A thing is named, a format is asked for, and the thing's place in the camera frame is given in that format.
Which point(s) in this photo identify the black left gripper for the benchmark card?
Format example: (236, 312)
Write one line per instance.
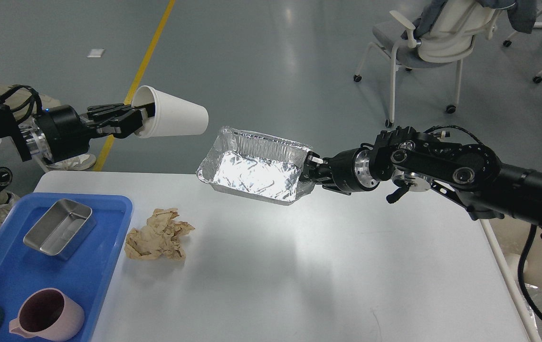
(59, 134)

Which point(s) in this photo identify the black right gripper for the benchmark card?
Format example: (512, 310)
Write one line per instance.
(350, 171)

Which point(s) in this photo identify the white paper cup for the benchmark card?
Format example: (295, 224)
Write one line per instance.
(167, 115)

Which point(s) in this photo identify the aluminium foil tray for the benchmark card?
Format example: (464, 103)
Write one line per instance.
(256, 166)

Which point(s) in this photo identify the square stainless steel tray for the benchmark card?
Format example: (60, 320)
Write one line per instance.
(61, 230)

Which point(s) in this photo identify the pink mug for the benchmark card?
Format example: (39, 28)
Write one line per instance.
(49, 314)

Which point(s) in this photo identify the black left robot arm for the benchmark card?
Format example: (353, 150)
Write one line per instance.
(17, 105)

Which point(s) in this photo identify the crumpled brown paper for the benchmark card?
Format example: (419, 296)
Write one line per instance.
(160, 236)

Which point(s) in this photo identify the blue plastic tray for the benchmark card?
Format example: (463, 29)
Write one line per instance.
(84, 277)

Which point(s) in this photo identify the white grey office chair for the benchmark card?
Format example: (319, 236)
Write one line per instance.
(451, 38)

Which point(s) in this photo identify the beige plastic bin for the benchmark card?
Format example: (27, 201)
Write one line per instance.
(541, 266)

